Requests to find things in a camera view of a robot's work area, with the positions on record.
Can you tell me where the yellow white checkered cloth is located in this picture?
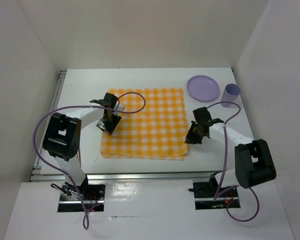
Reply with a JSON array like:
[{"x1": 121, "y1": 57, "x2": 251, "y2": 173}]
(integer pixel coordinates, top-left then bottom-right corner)
[{"x1": 100, "y1": 87, "x2": 188, "y2": 161}]

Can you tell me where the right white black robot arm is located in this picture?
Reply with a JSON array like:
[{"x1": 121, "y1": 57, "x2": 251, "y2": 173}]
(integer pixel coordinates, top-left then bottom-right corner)
[{"x1": 185, "y1": 107, "x2": 277, "y2": 196}]

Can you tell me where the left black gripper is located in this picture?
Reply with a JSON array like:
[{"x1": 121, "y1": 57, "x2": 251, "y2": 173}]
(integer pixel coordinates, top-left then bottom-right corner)
[{"x1": 96, "y1": 111, "x2": 121, "y2": 135}]

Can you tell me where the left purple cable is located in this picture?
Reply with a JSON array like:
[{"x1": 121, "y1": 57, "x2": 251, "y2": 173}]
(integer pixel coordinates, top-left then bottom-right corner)
[{"x1": 32, "y1": 91, "x2": 147, "y2": 230}]

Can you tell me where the copper fork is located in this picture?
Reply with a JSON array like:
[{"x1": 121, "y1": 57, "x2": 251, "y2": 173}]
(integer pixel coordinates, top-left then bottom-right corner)
[{"x1": 76, "y1": 151, "x2": 82, "y2": 167}]

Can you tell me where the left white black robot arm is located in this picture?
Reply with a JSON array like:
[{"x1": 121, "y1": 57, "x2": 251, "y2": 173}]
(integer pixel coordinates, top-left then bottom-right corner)
[{"x1": 43, "y1": 92, "x2": 125, "y2": 200}]

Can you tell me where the purple plastic cup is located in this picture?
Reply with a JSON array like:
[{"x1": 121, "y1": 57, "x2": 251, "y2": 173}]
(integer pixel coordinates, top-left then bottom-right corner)
[{"x1": 221, "y1": 83, "x2": 241, "y2": 108}]

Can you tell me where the purple cable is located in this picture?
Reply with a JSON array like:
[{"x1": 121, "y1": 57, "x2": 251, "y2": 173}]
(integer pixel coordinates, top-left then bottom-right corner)
[
  {"x1": 205, "y1": 100, "x2": 261, "y2": 222},
  {"x1": 32, "y1": 91, "x2": 147, "y2": 230}
]

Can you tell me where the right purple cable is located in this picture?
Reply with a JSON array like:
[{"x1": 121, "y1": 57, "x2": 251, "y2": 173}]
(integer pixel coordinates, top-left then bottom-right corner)
[{"x1": 205, "y1": 100, "x2": 261, "y2": 222}]

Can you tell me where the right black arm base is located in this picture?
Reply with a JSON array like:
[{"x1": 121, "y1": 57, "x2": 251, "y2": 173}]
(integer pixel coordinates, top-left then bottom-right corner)
[{"x1": 188, "y1": 178, "x2": 241, "y2": 210}]

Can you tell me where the aluminium left side rail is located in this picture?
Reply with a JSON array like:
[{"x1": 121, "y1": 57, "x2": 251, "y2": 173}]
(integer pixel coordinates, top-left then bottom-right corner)
[{"x1": 47, "y1": 70, "x2": 67, "y2": 118}]

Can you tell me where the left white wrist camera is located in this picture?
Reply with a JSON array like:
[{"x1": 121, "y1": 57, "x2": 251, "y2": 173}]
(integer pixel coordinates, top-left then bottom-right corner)
[{"x1": 113, "y1": 104, "x2": 125, "y2": 116}]

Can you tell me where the aluminium front rail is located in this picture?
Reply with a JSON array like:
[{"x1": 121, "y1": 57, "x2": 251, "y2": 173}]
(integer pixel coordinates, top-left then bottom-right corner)
[{"x1": 29, "y1": 171, "x2": 217, "y2": 182}]

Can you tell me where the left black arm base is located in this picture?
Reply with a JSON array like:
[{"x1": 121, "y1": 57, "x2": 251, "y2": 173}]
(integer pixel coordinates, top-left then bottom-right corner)
[{"x1": 50, "y1": 183, "x2": 106, "y2": 213}]

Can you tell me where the aluminium rail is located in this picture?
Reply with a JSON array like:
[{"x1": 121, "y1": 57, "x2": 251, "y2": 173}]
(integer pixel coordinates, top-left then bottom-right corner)
[
  {"x1": 47, "y1": 70, "x2": 67, "y2": 118},
  {"x1": 29, "y1": 171, "x2": 217, "y2": 182}
]

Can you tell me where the purple plastic plate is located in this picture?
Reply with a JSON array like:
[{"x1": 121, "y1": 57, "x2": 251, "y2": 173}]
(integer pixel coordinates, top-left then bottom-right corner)
[{"x1": 186, "y1": 75, "x2": 220, "y2": 102}]

